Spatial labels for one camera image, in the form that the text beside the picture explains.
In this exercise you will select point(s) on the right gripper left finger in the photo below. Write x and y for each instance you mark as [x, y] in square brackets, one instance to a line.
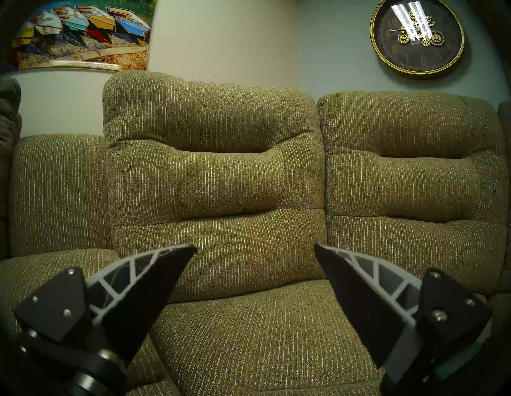
[131, 295]

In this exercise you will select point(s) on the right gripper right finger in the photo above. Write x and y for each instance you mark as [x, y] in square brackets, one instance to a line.
[375, 311]

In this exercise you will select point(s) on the olive green fabric sofa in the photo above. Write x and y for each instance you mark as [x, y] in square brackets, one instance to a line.
[239, 179]

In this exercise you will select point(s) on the colourful boats wall picture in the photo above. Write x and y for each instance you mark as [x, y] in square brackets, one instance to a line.
[80, 36]

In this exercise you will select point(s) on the black gold-rimmed wall clock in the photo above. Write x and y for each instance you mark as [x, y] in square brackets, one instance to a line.
[417, 36]

